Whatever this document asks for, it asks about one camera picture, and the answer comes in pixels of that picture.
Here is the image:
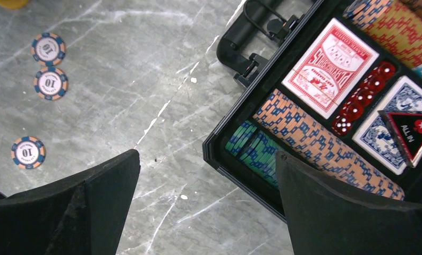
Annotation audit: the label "red triangular dealer button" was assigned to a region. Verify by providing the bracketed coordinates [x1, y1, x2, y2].
[378, 110, 422, 168]

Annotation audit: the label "red dice in case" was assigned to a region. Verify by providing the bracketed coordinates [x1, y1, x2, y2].
[332, 61, 396, 136]

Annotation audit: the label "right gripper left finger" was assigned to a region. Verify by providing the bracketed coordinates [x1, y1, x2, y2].
[0, 149, 140, 254]

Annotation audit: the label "black poker chip case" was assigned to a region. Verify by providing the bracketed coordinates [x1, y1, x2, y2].
[202, 1, 422, 219]

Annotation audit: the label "poker chip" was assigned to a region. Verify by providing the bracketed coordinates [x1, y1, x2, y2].
[31, 32, 66, 66]
[33, 66, 69, 100]
[11, 136, 46, 169]

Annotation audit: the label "orange big blind button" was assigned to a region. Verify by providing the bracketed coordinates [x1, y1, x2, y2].
[0, 0, 30, 10]

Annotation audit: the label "bottom chip row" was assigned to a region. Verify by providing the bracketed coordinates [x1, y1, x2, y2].
[225, 121, 281, 189]

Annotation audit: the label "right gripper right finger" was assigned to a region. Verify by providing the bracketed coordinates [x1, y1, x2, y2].
[276, 151, 422, 254]

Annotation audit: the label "red playing card deck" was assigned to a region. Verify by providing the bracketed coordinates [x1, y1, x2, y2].
[281, 18, 379, 119]

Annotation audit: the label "blue playing card deck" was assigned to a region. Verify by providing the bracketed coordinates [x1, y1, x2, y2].
[352, 75, 422, 175]

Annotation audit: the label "chip row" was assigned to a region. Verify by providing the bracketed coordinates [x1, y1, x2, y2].
[343, 1, 422, 78]
[253, 89, 405, 200]
[225, 121, 281, 189]

